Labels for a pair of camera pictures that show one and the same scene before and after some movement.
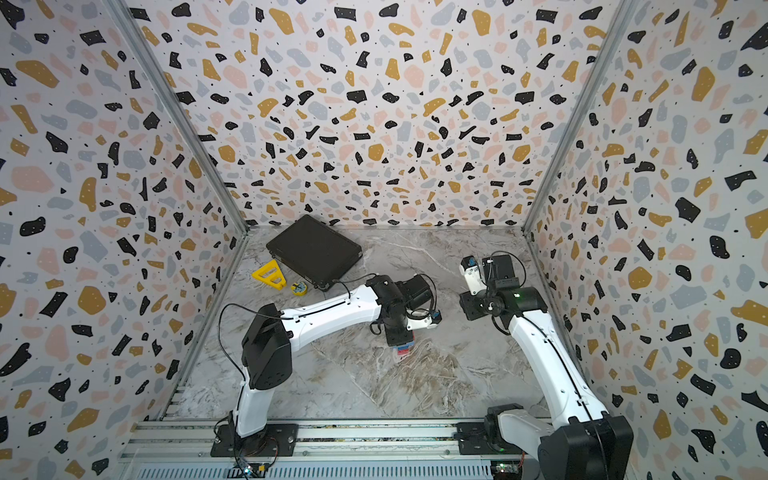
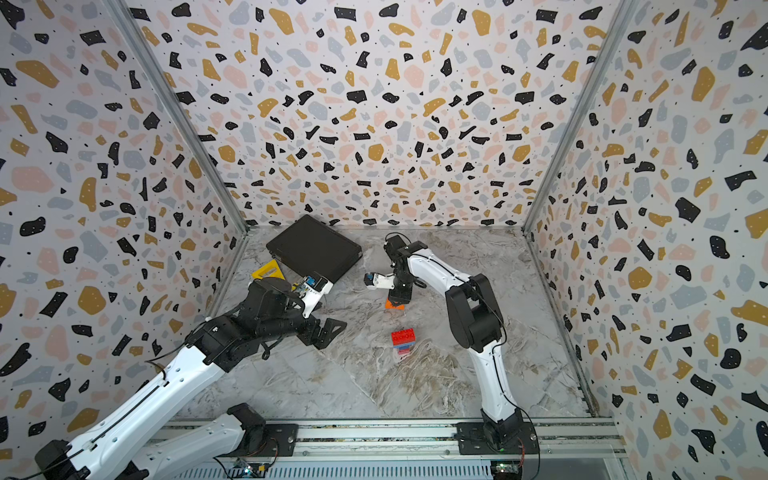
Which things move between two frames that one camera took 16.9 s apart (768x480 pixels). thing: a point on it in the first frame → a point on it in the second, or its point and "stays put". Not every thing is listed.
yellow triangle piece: (277, 274) stays put
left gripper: (401, 340) → (311, 336)
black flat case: (315, 251) stays put
